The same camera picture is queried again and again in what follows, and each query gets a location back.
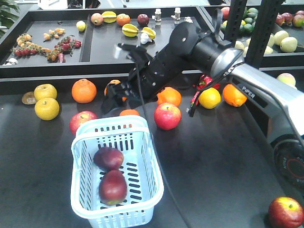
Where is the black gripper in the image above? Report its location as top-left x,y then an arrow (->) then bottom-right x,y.
101,44 -> 187,113

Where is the light blue plastic basket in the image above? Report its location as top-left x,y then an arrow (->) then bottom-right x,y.
70,115 -> 164,228

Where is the dark red apple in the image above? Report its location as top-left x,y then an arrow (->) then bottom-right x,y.
93,147 -> 124,171

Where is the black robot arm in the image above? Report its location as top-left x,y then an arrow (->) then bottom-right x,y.
101,22 -> 304,191

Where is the small orange tangerine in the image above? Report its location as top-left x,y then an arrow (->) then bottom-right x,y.
119,109 -> 140,116

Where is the orange mandarin middle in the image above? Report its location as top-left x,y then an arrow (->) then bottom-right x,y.
104,79 -> 127,102

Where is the orange mandarin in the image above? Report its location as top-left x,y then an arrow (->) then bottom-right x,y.
104,79 -> 127,102
71,78 -> 97,104

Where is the orange mandarin left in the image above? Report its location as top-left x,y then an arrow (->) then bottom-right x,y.
71,78 -> 97,104

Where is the pink apple left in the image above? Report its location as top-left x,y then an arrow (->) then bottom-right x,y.
69,111 -> 98,135

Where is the orange behind pink apple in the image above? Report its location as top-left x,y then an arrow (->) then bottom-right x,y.
157,87 -> 182,106

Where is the pink red apple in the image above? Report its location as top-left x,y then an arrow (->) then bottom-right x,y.
154,103 -> 181,130

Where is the yellow pear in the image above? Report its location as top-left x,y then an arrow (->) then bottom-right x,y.
34,84 -> 57,101
34,98 -> 60,121

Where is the black rear tray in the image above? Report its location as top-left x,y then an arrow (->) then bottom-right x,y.
0,6 -> 224,78

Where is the white garlic bulb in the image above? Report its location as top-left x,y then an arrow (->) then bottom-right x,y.
140,33 -> 152,45

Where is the cherry tomato vine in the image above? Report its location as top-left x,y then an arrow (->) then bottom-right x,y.
10,28 -> 82,63

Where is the yellow starfruit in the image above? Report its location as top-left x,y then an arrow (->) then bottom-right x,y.
122,23 -> 140,38

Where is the brown mushroom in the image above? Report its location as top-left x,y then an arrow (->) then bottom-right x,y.
21,91 -> 37,105

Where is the red chili pepper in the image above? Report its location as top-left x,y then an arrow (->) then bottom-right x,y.
190,91 -> 200,107

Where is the red bell pepper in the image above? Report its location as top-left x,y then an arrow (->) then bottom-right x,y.
196,75 -> 213,89

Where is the yellow lemon fruit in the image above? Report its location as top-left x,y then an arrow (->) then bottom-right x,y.
199,87 -> 221,109

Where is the orange with navel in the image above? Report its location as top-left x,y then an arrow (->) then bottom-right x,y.
222,84 -> 247,107

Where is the black fruit tray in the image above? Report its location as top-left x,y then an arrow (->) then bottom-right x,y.
0,76 -> 304,228

